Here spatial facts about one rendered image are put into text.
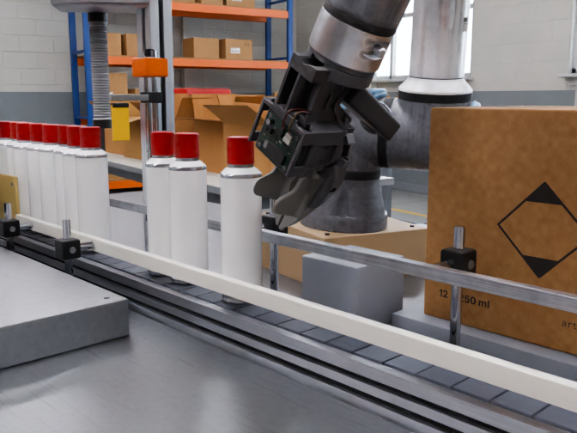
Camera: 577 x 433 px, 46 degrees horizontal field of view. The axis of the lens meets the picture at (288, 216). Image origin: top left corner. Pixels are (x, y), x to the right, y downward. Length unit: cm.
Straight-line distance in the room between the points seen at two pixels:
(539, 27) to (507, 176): 642
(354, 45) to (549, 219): 31
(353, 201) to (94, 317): 46
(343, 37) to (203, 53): 816
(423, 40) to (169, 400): 66
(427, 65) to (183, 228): 45
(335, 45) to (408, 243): 59
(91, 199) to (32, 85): 771
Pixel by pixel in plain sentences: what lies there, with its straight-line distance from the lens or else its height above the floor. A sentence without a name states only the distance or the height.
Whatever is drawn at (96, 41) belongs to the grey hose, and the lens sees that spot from 134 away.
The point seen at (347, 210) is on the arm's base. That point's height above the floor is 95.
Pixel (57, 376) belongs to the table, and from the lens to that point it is 81.
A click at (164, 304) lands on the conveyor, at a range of 94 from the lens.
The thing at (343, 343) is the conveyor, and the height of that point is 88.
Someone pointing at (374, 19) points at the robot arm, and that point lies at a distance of 65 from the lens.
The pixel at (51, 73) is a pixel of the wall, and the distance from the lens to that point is 889.
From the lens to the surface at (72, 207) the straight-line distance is 120.
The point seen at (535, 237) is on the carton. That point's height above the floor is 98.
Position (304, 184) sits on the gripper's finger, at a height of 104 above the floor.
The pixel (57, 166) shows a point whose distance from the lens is 125.
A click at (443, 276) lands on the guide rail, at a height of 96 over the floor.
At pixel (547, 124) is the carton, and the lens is 80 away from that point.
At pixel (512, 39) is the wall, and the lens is 741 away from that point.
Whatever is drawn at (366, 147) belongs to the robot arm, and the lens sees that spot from 110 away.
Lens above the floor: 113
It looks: 10 degrees down
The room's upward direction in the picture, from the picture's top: straight up
